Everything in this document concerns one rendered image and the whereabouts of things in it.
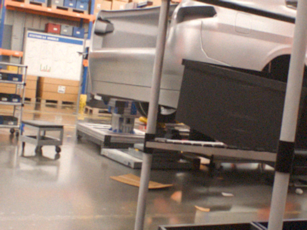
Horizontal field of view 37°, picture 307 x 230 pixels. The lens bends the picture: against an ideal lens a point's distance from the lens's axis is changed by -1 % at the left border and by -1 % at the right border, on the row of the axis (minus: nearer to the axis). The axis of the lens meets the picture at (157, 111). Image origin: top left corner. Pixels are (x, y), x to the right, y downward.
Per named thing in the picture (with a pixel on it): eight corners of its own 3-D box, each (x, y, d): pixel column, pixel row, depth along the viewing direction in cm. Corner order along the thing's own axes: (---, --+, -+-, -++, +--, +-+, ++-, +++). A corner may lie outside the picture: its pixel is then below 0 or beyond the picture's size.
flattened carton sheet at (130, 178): (153, 190, 407) (153, 187, 406) (108, 177, 441) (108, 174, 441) (173, 187, 430) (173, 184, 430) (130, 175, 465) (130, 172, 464)
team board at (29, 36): (18, 110, 1073) (27, 26, 1063) (15, 108, 1117) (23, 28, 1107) (80, 115, 1141) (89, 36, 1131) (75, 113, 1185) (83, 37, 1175)
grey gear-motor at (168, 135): (172, 159, 551) (176, 130, 550) (154, 153, 587) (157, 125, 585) (184, 159, 561) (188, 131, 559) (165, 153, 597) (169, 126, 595)
